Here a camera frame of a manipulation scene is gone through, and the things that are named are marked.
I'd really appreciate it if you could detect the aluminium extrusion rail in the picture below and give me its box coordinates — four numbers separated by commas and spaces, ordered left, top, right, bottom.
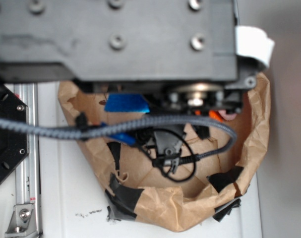
12, 84, 43, 238

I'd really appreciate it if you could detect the grey braided cable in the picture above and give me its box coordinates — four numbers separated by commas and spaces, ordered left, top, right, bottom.
0, 115, 238, 162

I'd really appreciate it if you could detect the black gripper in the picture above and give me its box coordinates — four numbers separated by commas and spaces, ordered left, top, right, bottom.
132, 125, 199, 174

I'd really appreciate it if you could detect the orange plastic carrot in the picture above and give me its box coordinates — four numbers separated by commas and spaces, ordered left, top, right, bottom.
194, 110, 223, 122

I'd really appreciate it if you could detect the blue sponge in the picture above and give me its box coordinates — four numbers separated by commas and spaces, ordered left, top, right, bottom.
104, 94, 150, 113

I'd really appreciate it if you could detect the white tape label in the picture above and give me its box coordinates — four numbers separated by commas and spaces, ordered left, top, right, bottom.
235, 25, 275, 69

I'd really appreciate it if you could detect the black hexagonal mount plate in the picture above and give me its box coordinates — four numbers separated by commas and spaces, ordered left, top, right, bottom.
0, 85, 28, 185

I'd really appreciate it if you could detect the metal corner bracket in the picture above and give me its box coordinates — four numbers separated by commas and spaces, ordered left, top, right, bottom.
4, 204, 38, 238

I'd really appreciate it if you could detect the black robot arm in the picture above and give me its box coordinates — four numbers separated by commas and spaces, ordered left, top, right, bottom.
0, 0, 257, 160

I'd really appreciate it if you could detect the pink plush bunny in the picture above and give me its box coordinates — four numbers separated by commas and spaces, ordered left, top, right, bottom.
218, 110, 237, 121

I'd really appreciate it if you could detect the brown paper bag bin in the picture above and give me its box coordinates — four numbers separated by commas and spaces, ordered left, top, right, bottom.
58, 71, 272, 233

